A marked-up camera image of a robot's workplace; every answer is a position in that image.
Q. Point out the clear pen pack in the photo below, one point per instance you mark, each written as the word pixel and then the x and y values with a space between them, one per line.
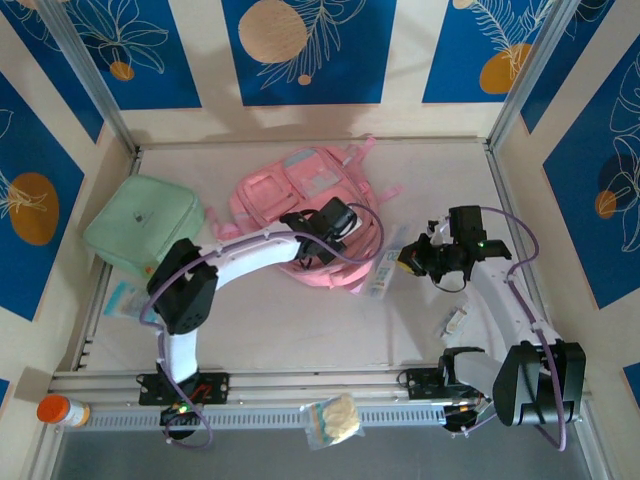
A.
pixel 382 270

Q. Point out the pink backpack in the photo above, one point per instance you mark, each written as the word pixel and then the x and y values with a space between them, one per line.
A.
pixel 280 195

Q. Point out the small clear eraser pack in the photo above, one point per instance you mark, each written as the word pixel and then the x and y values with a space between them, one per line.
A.
pixel 454 322

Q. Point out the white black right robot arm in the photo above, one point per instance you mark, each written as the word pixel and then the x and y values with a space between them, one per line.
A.
pixel 530 380

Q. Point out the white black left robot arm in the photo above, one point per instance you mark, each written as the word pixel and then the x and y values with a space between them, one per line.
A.
pixel 185 290

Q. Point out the small black circuit board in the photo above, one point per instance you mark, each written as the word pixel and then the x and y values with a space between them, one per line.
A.
pixel 180 414
pixel 467 415

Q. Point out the clear bag of white items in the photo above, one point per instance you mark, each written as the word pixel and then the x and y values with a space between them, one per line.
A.
pixel 335 417

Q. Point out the green item with orange label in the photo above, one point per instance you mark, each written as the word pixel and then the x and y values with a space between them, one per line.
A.
pixel 150 271

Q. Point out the mint green zip pouch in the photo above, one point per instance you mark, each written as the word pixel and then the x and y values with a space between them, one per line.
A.
pixel 140 215

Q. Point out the light blue packet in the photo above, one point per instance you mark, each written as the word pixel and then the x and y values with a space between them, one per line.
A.
pixel 125 300

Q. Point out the orange lid bottle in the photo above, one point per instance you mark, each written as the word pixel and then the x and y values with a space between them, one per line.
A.
pixel 62 411

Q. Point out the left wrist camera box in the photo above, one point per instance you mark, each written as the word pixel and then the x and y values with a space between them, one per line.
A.
pixel 354 226

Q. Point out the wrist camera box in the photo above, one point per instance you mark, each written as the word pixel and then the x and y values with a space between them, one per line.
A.
pixel 437 226
pixel 354 226

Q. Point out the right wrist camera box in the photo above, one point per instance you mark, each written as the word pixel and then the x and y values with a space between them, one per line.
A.
pixel 437 226

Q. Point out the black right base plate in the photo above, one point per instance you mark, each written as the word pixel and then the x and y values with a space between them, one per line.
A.
pixel 422 385

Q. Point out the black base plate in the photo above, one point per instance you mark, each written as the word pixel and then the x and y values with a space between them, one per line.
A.
pixel 215 387
pixel 422 385

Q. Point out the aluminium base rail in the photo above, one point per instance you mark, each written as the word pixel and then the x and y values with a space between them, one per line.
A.
pixel 320 382

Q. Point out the aluminium frame post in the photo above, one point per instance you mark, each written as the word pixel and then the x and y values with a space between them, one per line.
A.
pixel 87 75
pixel 532 75

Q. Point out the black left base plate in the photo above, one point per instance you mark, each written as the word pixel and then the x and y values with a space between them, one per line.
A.
pixel 215 387

